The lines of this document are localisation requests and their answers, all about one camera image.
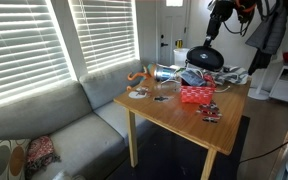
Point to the red black sticker cluster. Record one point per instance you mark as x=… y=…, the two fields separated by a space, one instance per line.
x=209 y=112

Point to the red woven basket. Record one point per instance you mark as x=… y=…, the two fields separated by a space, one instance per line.
x=198 y=94

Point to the patterned circle pillow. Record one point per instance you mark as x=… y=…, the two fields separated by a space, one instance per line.
x=13 y=155

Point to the red paisley cloth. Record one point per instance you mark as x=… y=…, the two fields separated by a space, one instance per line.
x=40 y=154

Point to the right window blind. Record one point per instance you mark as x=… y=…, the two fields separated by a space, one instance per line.
x=106 y=30

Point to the round white sticker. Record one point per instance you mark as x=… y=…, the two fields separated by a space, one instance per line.
x=139 y=93

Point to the orange plush octopus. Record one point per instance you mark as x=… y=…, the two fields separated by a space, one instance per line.
x=148 y=72

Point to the white door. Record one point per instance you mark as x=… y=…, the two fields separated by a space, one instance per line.
x=172 y=18

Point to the small dark sticker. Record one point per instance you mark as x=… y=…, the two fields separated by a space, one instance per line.
x=161 y=98

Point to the wooden table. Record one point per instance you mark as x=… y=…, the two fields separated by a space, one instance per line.
x=183 y=119

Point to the striped grey cloth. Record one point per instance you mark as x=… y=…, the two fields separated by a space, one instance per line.
x=232 y=74

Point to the left window blind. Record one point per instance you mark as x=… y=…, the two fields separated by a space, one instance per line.
x=32 y=51

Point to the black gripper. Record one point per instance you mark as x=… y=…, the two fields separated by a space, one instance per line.
x=213 y=29

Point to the window blind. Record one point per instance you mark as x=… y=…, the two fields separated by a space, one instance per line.
x=106 y=30
x=32 y=51

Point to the grey sofa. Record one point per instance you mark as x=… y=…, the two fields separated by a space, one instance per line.
x=88 y=130

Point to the dark blue rug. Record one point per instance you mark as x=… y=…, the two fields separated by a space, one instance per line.
x=167 y=156

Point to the translucent plastic cup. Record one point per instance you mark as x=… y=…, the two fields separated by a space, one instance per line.
x=180 y=56

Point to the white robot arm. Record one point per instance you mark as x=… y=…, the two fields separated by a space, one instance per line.
x=221 y=11

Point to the metal can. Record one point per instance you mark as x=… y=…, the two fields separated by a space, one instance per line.
x=163 y=73

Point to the hanging dark jacket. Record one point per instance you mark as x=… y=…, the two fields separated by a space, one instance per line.
x=268 y=36

